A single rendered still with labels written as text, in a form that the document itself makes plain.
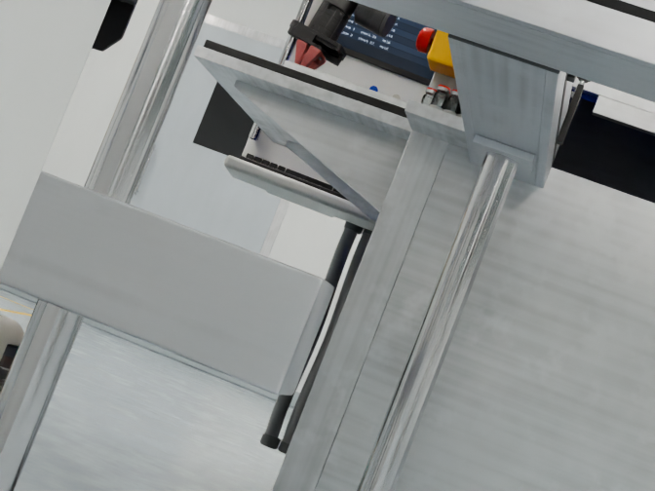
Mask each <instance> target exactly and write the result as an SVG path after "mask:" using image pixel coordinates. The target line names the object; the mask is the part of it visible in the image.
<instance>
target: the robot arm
mask: <svg viewBox="0 0 655 491"><path fill-rule="evenodd" d="M354 11H355V13H354ZM353 13H354V16H355V18H354V22H355V23H356V24H358V25H360V26H362V27H364V28H366V29H368V30H370V31H371V32H373V33H375V34H377V35H379V36H381V37H383V38H384V37H385V36H386V35H387V34H388V33H389V32H390V30H391V29H392V27H393V25H394V24H395V21H396V19H397V16H394V15H391V14H388V13H385V12H382V11H379V10H376V9H373V8H371V7H368V6H365V5H362V4H359V3H356V2H353V1H350V0H324V1H323V2H322V4H321V6H320V7H319V9H318V11H317V12H316V14H315V15H314V16H313V18H312V20H311V21H310V23H309V25H308V26H307V25H305V24H303V23H301V22H299V21H297V20H295V19H293V20H292V22H291V23H290V25H289V26H290V28H289V30H288V34H289V35H290V36H292V37H294V38H296V39H298V40H297V42H296V51H295V61H294V63H297V64H299V65H302V66H305V67H308V68H311V69H314V70H315V69H317V68H318V67H320V66H322V65H323V64H325V63H326V61H329V62H331V63H333V64H334V65H336V66H338V65H339V63H340V62H341V60H342V61H343V60H344V58H345V57H346V56H347V55H346V53H345V51H344V49H343V47H342V45H340V44H339V43H337V42H336V41H337V39H338V37H339V36H340V34H341V32H342V31H343V29H344V27H345V26H346V24H347V22H348V20H349V18H350V17H351V16H352V15H353Z"/></svg>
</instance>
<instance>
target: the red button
mask: <svg viewBox="0 0 655 491"><path fill-rule="evenodd" d="M434 37H435V29H432V28H429V27H424V28H423V29H422V30H421V31H420V32H419V34H418V36H417V39H416V49H417V50H418V52H421V53H424V54H428V52H429V51H430V48H431V45H432V42H433V39H434Z"/></svg>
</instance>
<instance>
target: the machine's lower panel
mask: <svg viewBox="0 0 655 491"><path fill-rule="evenodd" d="M480 168H481V167H480V166H477V165H475V164H472V163H470V158H469V152H468V149H465V148H462V147H459V146H457V145H454V144H451V143H449V144H448V146H447V149H446V151H445V154H444V157H443V161H442V163H441V166H440V169H439V171H438V174H437V176H436V179H435V182H434V184H433V187H432V189H431V192H430V194H429V197H428V200H427V202H426V205H425V207H424V209H423V212H422V214H421V217H420V219H419V222H418V225H417V227H416V230H415V232H414V235H413V237H412V240H411V243H410V245H409V248H408V250H407V253H406V256H405V260H404V262H403V265H402V268H401V270H400V272H399V274H398V277H397V279H396V282H395V285H394V287H393V290H392V292H391V295H390V298H389V300H388V303H387V305H386V308H385V311H384V313H383V316H382V318H381V321H380V323H379V325H378V328H377V330H376V333H375V335H374V338H373V341H372V343H371V346H370V348H369V351H368V354H367V356H366V360H365V363H364V365H363V368H362V371H361V373H360V376H359V378H358V381H357V384H356V386H355V389H354V391H353V393H352V396H351V398H350V401H349V403H348V406H347V408H346V411H345V414H344V416H343V419H342V421H341V424H340V427H339V429H338V432H337V434H336V437H335V440H334V442H333V445H332V447H331V449H330V451H329V454H328V457H327V461H326V463H325V466H324V469H323V471H322V474H321V476H320V479H319V482H318V484H317V487H316V489H315V491H357V488H358V486H359V483H360V481H361V478H362V475H363V473H364V470H365V468H366V463H367V461H368V458H369V456H370V453H371V450H372V448H373V445H374V443H375V441H376V438H377V436H378V433H379V431H380V428H381V425H382V423H383V420H384V418H385V415H386V412H387V410H388V407H389V404H390V402H391V399H392V397H393V394H394V391H395V389H396V387H397V385H398V382H399V379H400V377H401V374H402V372H403V369H404V366H405V362H406V360H407V357H408V354H409V352H410V349H411V347H412V344H413V341H414V339H415V336H416V334H417V331H418V328H419V326H420V323H421V322H422V319H423V316H424V314H425V311H426V309H427V306H428V303H429V301H430V298H431V296H432V293H433V290H434V288H435V285H436V282H437V280H438V277H439V275H440V272H441V269H442V267H443V264H444V261H445V258H446V256H447V253H448V251H449V248H450V245H451V243H452V240H453V238H454V235H455V232H456V230H457V227H458V225H459V222H460V219H461V217H462V214H463V212H464V209H465V206H466V205H467V202H468V200H469V197H470V194H471V192H472V189H473V187H474V184H475V181H476V179H477V176H478V173H479V171H480ZM395 491H655V204H654V203H651V202H648V201H646V200H644V199H641V198H638V197H635V196H632V195H629V194H627V193H624V192H621V191H618V190H615V189H612V188H609V187H607V186H604V185H601V184H598V183H595V182H592V181H591V180H588V179H585V178H582V177H579V176H576V175H573V174H571V173H568V172H565V171H562V170H557V169H554V168H551V170H550V173H549V175H548V178H547V180H546V183H545V186H544V188H540V187H537V186H534V185H531V184H529V183H526V182H523V181H520V180H517V179H513V182H512V184H511V187H510V189H509V192H508V195H507V197H506V200H505V203H504V205H503V207H502V209H501V212H500V215H499V217H498V220H497V223H496V225H495V228H494V230H493V233H492V236H491V238H490V241H489V243H488V246H487V249H486V251H485V254H484V257H483V259H482V263H481V266H480V268H479V270H478V273H477V276H476V278H475V281H474V283H473V286H472V289H471V291H470V294H469V296H468V299H467V302H466V304H465V307H464V310H463V312H462V315H461V317H460V320H459V323H458V324H457V327H456V330H455V332H454V335H453V337H452V340H451V343H450V345H449V348H448V350H447V353H446V356H445V358H444V361H443V365H442V368H441V370H440V373H439V376H438V378H437V381H436V384H435V386H434V389H433V391H432V393H431V396H430V398H429V401H428V404H427V406H426V409H425V411H424V414H423V417H422V419H421V422H420V424H419V427H418V430H417V432H416V435H415V438H414V440H413V443H412V444H411V447H410V450H409V452H408V455H407V458H406V460H405V464H404V467H403V470H402V472H401V475H400V477H399V480H398V483H397V485H396V488H395Z"/></svg>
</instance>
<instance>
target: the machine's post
mask: <svg viewBox="0 0 655 491"><path fill-rule="evenodd" d="M438 85H444V86H447V87H449V88H450V92H451V90H452V89H455V90H457V86H456V81H455V78H452V77H449V76H446V75H443V74H441V73H438V72H435V73H434V75H433V78H432V80H431V83H430V85H429V88H433V89H435V90H436V89H437V87H438ZM448 144H449V143H448V142H445V141H442V140H440V139H437V138H434V137H431V136H429V135H426V134H424V133H421V132H416V131H411V133H410V136H409V138H408V141H407V144H406V146H405V150H404V153H403V154H402V157H401V160H400V162H399V165H398V167H397V170H396V172H395V175H394V178H393V180H392V183H391V185H390V188H389V190H388V193H387V196H386V198H385V201H384V203H383V206H382V208H381V211H380V213H379V215H378V218H377V220H376V223H375V225H374V228H373V231H372V233H371V236H370V238H369V241H368V243H367V246H366V250H365V253H364V255H363V258H362V260H361V263H360V266H359V268H358V271H357V273H356V276H355V278H354V280H353V283H352V285H351V288H350V290H349V293H348V295H347V298H346V301H345V303H344V306H343V308H342V311H341V313H340V316H339V319H338V321H337V324H336V326H335V329H334V331H333V333H332V336H331V338H330V341H329V343H328V346H327V350H326V353H325V355H324V358H323V360H322V363H321V365H320V368H319V371H318V373H317V376H316V378H315V381H314V383H313V386H312V389H311V391H310V394H309V396H308V398H307V400H306V403H305V406H304V408H303V411H302V413H301V416H300V418H299V421H298V424H297V426H296V429H295V431H294V434H293V436H292V439H291V442H290V444H289V448H288V451H287V453H286V456H285V459H284V461H283V463H282V465H281V468H280V470H279V473H278V476H277V478H276V481H275V483H274V486H273V488H272V491H315V489H316V487H317V484H318V482H319V479H320V476H321V474H322V471H323V469H324V466H325V463H326V461H327V458H328V454H329V451H330V449H331V447H332V445H333V442H334V440H335V437H336V434H337V432H338V429H339V427H340V424H341V421H342V419H343V416H344V414H345V411H346V408H347V406H348V403H349V401H350V398H351V396H352V393H353V391H354V389H355V386H356V384H357V381H358V378H359V376H360V373H361V371H362V368H363V365H364V363H365V360H366V356H367V354H368V351H369V348H370V346H371V343H372V341H373V338H374V335H375V333H376V330H377V328H378V325H379V323H380V321H381V318H382V316H383V313H384V311H385V308H386V305H387V303H388V300H389V298H390V295H391V292H392V290H393V287H394V285H395V282H396V279H397V277H398V274H399V272H400V270H401V268H402V265H403V262H404V260H405V256H406V253H407V250H408V248H409V245H410V243H411V240H412V237H413V235H414V232H415V230H416V227H417V225H418V222H419V219H420V217H421V214H422V212H423V209H424V207H425V205H426V202H427V200H428V197H429V194H430V192H431V189H432V187H433V184H434V182H435V179H436V176H437V174H438V171H439V169H440V166H441V163H442V161H443V157H444V154H445V151H446V149H447V146H448Z"/></svg>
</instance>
